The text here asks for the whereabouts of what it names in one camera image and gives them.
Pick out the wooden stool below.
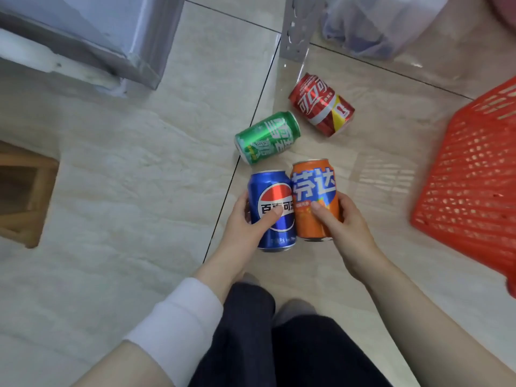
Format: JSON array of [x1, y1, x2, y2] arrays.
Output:
[[0, 140, 60, 249]]

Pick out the red soda can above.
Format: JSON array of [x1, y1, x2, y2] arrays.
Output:
[[288, 73, 356, 137]]

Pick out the person's dark trousers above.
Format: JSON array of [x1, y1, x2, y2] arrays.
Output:
[[188, 282, 393, 387]]

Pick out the orange soda can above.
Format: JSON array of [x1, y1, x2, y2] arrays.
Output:
[[291, 158, 344, 242]]

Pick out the clear plastic bag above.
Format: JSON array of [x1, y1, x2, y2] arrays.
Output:
[[321, 0, 450, 61]]

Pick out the green soda can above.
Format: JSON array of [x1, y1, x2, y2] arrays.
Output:
[[235, 111, 302, 166]]

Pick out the person's right forearm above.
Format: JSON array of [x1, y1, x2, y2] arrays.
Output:
[[360, 254, 516, 387]]

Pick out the person's right hand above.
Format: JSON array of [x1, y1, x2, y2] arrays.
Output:
[[311, 192, 383, 283]]

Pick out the white wrist band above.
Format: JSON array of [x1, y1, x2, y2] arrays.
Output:
[[122, 277, 224, 387]]

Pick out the person's left hand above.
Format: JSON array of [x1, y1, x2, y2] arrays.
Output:
[[212, 190, 284, 278]]

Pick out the blue soda can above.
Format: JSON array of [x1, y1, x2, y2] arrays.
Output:
[[247, 170, 297, 253]]

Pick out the red plastic basket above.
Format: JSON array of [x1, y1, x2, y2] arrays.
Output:
[[410, 76, 516, 299]]

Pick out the perforated metal shelf post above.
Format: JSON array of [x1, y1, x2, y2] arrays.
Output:
[[279, 0, 325, 63]]

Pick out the person's left forearm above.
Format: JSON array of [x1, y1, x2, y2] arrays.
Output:
[[73, 260, 246, 387]]

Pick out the grey metal cabinet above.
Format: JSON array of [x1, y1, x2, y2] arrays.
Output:
[[0, 0, 187, 97]]

